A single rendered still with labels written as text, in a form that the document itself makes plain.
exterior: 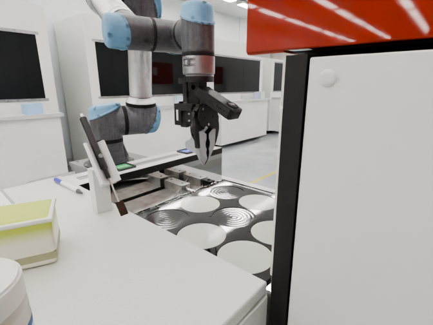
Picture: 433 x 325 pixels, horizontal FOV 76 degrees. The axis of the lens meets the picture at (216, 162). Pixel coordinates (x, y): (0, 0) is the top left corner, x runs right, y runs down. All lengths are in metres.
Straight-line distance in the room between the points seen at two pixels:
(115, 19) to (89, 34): 3.25
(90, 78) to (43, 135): 0.93
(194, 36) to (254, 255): 0.46
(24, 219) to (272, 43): 0.36
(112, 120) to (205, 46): 0.56
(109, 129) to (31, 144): 2.39
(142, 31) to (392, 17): 0.55
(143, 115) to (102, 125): 0.15
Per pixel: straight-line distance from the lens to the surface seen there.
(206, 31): 0.66
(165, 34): 0.72
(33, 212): 0.44
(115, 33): 0.69
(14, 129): 3.39
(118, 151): 1.12
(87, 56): 3.90
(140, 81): 1.11
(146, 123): 1.13
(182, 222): 0.63
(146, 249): 0.43
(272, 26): 0.30
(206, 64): 0.65
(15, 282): 0.26
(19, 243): 0.43
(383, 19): 0.27
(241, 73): 6.00
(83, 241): 0.48
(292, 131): 0.28
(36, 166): 3.50
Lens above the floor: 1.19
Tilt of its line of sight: 16 degrees down
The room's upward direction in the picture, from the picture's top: straight up
